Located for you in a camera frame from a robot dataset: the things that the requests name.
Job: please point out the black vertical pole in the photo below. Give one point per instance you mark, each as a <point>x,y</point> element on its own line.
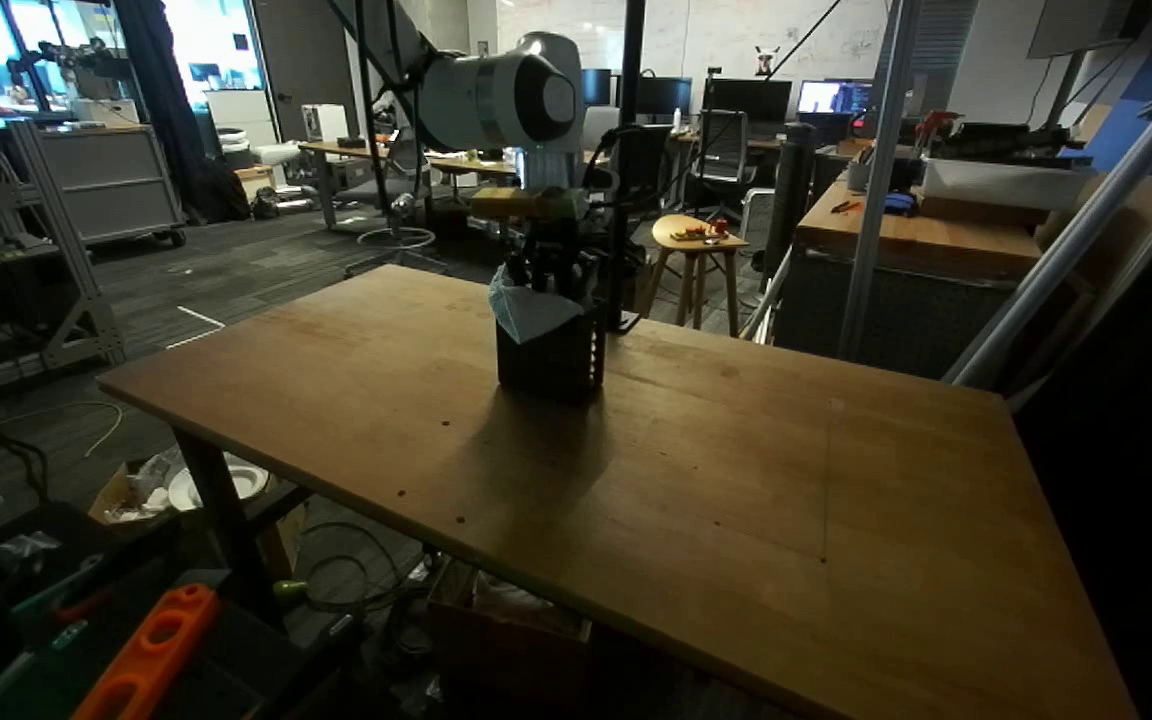
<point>621,161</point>

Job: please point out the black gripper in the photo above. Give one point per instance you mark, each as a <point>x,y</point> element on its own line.
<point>559,243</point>

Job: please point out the brown cardboard box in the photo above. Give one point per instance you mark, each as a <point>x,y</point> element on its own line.
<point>510,641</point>

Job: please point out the black table leg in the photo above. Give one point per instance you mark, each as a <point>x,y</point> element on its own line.
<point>220,520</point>

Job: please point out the vertical aluminium post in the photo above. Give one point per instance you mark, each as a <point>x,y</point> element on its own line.
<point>878,174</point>

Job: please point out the round wooden stool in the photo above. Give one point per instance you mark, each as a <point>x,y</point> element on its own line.
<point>696,243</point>

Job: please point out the orange plastic holder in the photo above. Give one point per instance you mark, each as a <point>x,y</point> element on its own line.
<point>148,654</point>

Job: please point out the grey metal rack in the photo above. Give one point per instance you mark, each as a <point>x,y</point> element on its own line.
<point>18,266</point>

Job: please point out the black perforated basket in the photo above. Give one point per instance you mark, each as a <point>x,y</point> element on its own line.
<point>552,362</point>

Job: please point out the open cardboard box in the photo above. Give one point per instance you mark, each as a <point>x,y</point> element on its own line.
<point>159,494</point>

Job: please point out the white towel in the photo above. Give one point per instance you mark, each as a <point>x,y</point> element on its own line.
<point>537,311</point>

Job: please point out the lit computer monitor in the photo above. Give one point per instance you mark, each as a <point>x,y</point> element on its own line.
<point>836,98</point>

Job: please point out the grey drawer cart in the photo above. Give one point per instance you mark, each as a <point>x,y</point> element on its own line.
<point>103,183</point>

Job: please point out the black office chair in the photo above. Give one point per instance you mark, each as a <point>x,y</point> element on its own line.
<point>722,144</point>

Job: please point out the diagonal aluminium bar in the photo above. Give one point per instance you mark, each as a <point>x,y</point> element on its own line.
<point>1082,215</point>

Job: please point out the wooden workbench with drawers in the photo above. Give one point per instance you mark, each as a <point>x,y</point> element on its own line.
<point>919,266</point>

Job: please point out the dark computer monitor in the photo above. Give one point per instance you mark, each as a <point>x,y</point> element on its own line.
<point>745,102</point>

